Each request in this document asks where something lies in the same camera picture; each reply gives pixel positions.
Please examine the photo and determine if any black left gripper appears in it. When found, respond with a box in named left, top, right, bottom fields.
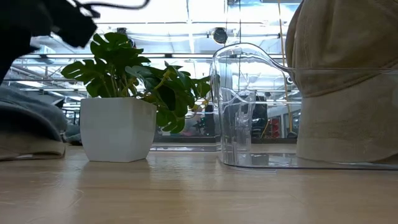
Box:
left=41, top=0, right=99, bottom=49

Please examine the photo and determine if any green plant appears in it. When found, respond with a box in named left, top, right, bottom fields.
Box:
left=60, top=32, right=212, bottom=164

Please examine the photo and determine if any black round ceiling device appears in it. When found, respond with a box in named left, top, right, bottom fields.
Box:
left=115, top=27, right=136, bottom=48
left=212, top=27, right=229, bottom=45

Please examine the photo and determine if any small clear plastic bin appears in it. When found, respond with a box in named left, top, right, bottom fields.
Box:
left=150, top=99, right=222, bottom=152

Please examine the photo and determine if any large clear plastic bin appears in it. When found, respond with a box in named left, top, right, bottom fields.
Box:
left=210, top=42, right=398, bottom=171

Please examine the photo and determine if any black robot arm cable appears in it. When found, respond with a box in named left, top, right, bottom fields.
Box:
left=73, top=0, right=151, bottom=11

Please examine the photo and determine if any yellow hanging ceiling cable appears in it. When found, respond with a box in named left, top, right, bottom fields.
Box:
left=277, top=0, right=294, bottom=138

